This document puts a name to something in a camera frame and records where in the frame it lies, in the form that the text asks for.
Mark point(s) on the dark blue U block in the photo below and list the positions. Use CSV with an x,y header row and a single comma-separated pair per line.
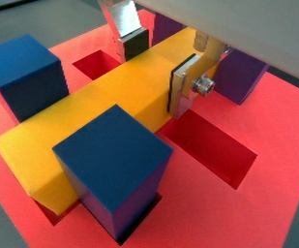
x,y
78,149

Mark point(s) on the long yellow block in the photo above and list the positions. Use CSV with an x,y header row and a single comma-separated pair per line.
x,y
137,86

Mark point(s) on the purple U block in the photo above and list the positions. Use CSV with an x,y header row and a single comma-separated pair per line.
x,y
240,71

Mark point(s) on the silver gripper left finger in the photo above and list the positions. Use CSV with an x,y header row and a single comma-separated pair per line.
x,y
130,34

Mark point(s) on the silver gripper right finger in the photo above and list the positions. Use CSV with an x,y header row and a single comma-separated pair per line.
x,y
192,77

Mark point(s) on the red slotted board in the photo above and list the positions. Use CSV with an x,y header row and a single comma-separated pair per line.
x,y
202,212

